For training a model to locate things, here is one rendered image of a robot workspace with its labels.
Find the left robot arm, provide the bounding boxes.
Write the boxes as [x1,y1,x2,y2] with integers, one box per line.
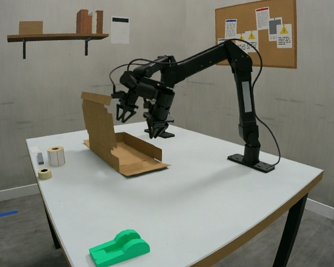
[136,41,275,173]

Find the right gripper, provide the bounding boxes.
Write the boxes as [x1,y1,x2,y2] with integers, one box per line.
[115,90,139,123]

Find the grey flat bar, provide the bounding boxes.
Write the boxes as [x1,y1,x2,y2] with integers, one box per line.
[37,152,44,165]

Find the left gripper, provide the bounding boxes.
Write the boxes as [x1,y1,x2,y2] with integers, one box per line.
[143,100,174,139]

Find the white roll of labels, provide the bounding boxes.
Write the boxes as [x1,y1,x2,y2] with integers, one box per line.
[47,146,65,166]

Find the beige roll of masking tape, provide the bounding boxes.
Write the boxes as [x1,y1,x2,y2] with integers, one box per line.
[38,168,52,180]

